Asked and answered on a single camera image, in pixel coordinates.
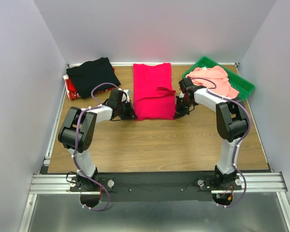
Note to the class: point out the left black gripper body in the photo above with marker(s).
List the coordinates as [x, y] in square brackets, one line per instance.
[125, 110]

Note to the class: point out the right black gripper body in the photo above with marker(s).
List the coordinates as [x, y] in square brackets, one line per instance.
[181, 104]

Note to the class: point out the magenta t shirt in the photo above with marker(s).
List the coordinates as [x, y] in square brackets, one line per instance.
[153, 94]

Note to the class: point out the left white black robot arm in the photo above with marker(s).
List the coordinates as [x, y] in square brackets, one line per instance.
[77, 130]

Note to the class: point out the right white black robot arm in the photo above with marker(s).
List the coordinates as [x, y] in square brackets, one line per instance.
[232, 120]

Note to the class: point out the salmon pink t shirt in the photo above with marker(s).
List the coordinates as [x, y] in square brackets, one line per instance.
[216, 79]

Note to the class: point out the black folded t shirt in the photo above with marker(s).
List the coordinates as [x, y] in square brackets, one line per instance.
[102, 62]

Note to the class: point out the green plastic bin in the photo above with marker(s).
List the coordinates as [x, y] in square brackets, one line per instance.
[243, 86]

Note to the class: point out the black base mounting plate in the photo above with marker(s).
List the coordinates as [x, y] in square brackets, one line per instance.
[151, 187]

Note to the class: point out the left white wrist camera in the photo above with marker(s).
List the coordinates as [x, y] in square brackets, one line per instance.
[126, 95]

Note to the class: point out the aluminium frame rail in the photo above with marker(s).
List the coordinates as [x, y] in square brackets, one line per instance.
[255, 182]

